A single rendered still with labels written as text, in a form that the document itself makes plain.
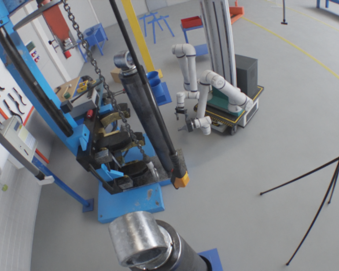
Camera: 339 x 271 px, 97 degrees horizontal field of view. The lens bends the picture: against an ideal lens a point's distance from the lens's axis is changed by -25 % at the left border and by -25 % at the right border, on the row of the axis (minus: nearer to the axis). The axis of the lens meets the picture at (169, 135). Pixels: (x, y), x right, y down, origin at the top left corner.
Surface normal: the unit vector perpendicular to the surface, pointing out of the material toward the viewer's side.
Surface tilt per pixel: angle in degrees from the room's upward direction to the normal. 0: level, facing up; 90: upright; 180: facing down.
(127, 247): 9
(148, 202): 0
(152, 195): 0
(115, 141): 0
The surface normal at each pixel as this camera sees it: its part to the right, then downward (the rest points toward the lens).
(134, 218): 0.14, -0.79
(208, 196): -0.26, -0.66
